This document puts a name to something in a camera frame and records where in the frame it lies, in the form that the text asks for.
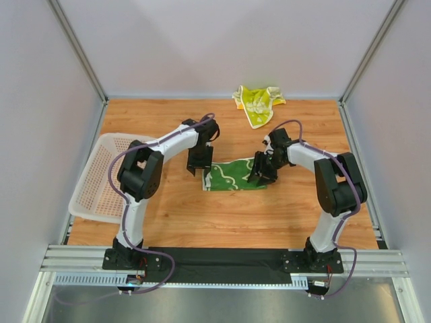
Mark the slotted grey cable duct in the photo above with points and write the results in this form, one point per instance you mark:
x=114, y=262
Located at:
x=124, y=280

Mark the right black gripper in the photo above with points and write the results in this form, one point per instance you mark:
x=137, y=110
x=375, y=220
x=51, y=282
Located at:
x=266, y=165

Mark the right aluminium frame post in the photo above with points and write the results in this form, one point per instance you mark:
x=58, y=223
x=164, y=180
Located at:
x=392, y=14

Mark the aluminium frame post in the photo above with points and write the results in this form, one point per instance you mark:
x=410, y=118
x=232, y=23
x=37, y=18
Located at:
x=392, y=14
x=77, y=48

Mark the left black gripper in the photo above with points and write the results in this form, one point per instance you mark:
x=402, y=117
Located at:
x=199, y=161

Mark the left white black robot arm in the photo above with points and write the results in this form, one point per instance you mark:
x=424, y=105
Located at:
x=135, y=175

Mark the left aluminium frame post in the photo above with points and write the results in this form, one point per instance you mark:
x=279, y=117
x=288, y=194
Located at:
x=77, y=48

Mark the white plastic basket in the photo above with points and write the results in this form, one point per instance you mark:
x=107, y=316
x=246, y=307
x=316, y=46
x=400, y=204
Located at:
x=93, y=197

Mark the aluminium front rail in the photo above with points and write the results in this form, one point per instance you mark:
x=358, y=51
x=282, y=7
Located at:
x=379, y=263

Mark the green frog pattern towel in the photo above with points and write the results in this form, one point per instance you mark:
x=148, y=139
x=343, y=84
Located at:
x=230, y=176

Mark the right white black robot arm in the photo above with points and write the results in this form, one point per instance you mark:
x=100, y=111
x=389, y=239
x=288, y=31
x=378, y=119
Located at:
x=340, y=192

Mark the crumpled yellow green towel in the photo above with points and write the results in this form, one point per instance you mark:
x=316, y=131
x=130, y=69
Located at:
x=257, y=104

